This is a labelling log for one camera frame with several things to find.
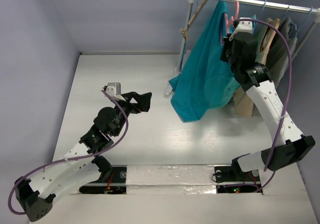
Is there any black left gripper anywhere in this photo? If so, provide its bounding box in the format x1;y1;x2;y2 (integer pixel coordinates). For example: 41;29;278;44
112;92;151;137

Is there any pink plastic hanger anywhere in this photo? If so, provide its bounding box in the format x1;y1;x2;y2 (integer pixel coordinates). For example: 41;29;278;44
219;0;240;45

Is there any teal blue t-shirt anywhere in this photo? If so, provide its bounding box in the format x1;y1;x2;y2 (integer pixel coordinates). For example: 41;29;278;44
168;0;238;124

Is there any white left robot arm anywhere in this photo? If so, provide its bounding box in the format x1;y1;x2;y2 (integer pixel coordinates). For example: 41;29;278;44
8;88;152;222

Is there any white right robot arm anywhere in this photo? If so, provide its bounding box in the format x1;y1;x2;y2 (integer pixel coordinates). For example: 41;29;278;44
220;32;315;180

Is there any olive tan hanging shirt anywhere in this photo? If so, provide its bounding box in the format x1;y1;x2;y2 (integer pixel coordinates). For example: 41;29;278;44
233;25;276;117

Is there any mint green hanging shirt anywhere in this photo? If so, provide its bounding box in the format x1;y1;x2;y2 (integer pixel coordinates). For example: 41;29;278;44
209;14;258;110

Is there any grey hanging shirt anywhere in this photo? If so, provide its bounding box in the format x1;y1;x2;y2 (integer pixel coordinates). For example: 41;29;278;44
266;17;298;88

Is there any beige wooden clip hanger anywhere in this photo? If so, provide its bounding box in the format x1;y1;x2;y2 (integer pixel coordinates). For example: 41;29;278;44
180;0;208;42

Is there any white metal clothes rack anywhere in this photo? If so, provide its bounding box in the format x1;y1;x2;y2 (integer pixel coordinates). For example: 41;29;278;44
164;0;320;97

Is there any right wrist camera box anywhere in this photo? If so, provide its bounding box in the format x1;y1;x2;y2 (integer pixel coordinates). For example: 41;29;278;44
229;17;253;41

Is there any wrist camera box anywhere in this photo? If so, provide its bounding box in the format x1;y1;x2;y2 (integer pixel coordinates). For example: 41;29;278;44
229;17;253;41
101;82;126;101

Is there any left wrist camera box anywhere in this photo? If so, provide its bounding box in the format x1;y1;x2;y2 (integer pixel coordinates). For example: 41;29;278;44
101;82;126;101

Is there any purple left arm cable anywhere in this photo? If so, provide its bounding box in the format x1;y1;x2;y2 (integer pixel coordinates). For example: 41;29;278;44
7;90;130;215

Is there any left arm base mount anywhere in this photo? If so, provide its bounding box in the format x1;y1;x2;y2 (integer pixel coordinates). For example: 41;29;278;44
79;156;127;195

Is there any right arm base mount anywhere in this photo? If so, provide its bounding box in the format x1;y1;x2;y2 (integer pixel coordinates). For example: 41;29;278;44
211;157;263;194

